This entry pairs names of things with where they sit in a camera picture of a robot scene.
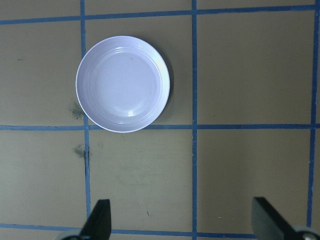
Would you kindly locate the light purple round plate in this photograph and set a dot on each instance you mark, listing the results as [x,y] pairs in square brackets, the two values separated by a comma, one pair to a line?
[122,83]

